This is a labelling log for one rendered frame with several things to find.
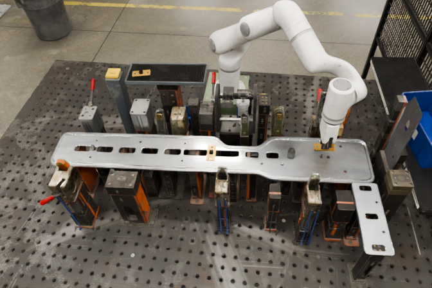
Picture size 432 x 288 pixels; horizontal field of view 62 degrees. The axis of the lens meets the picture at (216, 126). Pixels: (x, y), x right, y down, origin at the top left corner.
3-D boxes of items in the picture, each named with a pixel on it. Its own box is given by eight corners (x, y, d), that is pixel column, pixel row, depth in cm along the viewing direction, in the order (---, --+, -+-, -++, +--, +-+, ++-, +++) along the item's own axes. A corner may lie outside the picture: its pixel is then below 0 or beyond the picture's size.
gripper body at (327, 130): (321, 105, 135) (316, 125, 144) (324, 125, 128) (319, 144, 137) (341, 105, 134) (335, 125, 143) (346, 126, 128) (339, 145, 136)
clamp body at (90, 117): (97, 166, 190) (73, 120, 163) (103, 149, 198) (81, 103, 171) (114, 166, 189) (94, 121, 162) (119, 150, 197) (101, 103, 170)
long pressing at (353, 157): (45, 170, 154) (44, 168, 153) (63, 131, 169) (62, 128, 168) (376, 184, 142) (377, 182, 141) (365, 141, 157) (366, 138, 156)
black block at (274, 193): (261, 235, 161) (265, 202, 139) (261, 213, 168) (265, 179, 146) (279, 236, 160) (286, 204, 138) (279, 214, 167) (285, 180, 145)
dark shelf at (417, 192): (418, 215, 132) (421, 211, 129) (369, 60, 191) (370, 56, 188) (481, 218, 130) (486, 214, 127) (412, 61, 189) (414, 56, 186)
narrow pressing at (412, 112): (389, 173, 144) (421, 115, 118) (382, 150, 151) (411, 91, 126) (390, 173, 144) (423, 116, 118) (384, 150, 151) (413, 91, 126)
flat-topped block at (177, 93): (169, 141, 199) (155, 80, 166) (171, 130, 204) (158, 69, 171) (186, 141, 198) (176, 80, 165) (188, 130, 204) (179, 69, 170)
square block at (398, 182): (366, 229, 160) (393, 186, 133) (363, 213, 165) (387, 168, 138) (385, 230, 159) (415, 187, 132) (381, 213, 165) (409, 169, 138)
